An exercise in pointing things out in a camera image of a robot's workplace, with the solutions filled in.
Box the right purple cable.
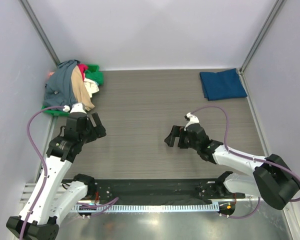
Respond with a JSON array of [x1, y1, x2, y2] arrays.
[[193, 105, 300, 220]]

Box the grey t shirt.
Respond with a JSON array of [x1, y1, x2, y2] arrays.
[[42, 59, 81, 107]]

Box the pink red t shirt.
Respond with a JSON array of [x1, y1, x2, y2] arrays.
[[77, 63, 89, 80]]

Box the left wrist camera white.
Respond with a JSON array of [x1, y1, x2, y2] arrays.
[[62, 102, 87, 114]]

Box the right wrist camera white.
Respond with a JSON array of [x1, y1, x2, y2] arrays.
[[183, 112, 200, 131]]

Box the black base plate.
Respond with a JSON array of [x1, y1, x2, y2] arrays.
[[62, 178, 246, 206]]

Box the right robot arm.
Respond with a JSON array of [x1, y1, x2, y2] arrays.
[[164, 123, 300, 210]]

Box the tan beige t shirt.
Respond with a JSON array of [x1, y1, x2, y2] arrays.
[[71, 66, 95, 112]]

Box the cream white t shirt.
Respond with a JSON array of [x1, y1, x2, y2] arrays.
[[83, 78, 100, 98]]

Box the green t shirt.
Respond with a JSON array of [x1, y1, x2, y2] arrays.
[[85, 70, 104, 85]]

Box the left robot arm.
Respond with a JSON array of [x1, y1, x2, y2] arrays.
[[6, 112, 106, 240]]

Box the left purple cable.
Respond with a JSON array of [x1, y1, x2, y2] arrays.
[[19, 104, 120, 240]]

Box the blue t shirt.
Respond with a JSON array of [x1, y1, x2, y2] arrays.
[[199, 68, 247, 101]]

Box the purple cable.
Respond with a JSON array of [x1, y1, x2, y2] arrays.
[[193, 105, 300, 220], [19, 104, 120, 240]]

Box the left frame post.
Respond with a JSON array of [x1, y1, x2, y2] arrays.
[[18, 0, 60, 65]]

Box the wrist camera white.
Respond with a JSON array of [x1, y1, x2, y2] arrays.
[[183, 112, 200, 131], [62, 102, 87, 114]]

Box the frame post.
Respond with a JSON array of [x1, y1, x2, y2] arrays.
[[18, 0, 60, 65], [238, 0, 287, 74]]

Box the green plastic bin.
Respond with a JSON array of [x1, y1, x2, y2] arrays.
[[44, 64, 101, 117]]

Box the slotted cable duct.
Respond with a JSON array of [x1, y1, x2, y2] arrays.
[[70, 202, 219, 214]]

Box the right frame post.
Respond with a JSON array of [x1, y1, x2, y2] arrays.
[[238, 0, 287, 74]]

